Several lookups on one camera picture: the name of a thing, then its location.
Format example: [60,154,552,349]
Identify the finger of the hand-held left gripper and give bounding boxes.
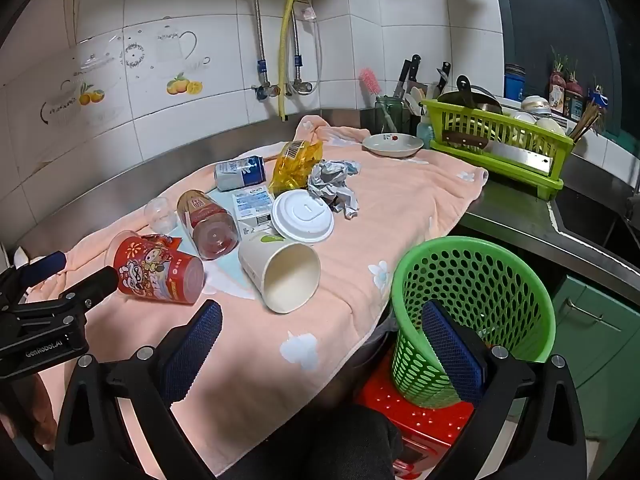
[15,266,120,312]
[0,251,68,303]

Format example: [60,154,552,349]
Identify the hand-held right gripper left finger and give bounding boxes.
[54,299,223,480]

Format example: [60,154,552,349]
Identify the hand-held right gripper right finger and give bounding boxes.
[421,300,588,480]

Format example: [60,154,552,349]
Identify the red printed cup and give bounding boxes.
[104,230,206,307]

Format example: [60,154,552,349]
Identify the green mesh wastebasket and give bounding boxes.
[390,236,557,409]

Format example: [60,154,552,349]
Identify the clear plastic cup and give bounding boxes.
[144,197,180,235]

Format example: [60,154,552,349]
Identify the white paper cup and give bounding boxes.
[237,231,322,315]

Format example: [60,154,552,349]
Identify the red label plastic bottle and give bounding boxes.
[176,189,240,261]

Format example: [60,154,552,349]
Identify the white milk carton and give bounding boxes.
[231,185,281,241]

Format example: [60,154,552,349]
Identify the white plastic lid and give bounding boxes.
[271,189,335,245]

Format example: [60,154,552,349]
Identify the blue white drink can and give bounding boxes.
[214,155,266,192]

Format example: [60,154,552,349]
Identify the grey paper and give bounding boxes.
[306,158,362,220]

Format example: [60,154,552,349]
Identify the yellow snack wrapper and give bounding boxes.
[268,139,324,198]

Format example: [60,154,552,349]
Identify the person's left hand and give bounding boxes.
[27,374,60,443]

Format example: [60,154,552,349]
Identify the red plastic stool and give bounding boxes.
[355,345,476,478]

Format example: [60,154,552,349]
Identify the person's dark trouser leg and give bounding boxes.
[280,405,403,480]

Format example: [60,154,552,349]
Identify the green cabinet door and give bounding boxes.
[550,272,640,443]

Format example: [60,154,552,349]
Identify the peach printed towel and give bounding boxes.
[20,115,490,478]

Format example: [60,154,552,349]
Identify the steel sink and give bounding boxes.
[547,180,640,273]

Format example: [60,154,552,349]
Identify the white plate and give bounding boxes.
[362,132,425,158]

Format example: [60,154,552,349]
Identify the teal bottle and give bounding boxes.
[416,115,435,150]

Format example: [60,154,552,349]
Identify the green dish rack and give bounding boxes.
[422,97,575,200]

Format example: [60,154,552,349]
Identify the black knife holder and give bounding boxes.
[400,80,437,132]

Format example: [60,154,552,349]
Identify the patterned bowl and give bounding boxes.
[521,94,552,116]

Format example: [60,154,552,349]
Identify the bundle of chopsticks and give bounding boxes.
[567,97,607,143]

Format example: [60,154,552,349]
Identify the blue lidded container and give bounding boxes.
[504,64,525,101]

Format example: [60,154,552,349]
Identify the pink bottle brush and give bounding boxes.
[358,67,401,133]

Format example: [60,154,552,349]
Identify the blue lid jar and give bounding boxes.
[587,80,609,117]

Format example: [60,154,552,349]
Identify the dark window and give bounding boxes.
[500,0,623,128]

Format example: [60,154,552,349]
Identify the metal cabinet handle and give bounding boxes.
[565,297,622,332]

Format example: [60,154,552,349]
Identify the wooden handle cleaver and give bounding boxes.
[441,130,556,177]

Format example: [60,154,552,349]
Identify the black handle metal pan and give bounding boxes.
[437,75,503,113]

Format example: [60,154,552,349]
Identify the braided metal hose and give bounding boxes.
[290,0,322,95]
[244,0,267,86]

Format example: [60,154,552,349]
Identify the yellow gas hose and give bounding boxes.
[280,0,299,122]

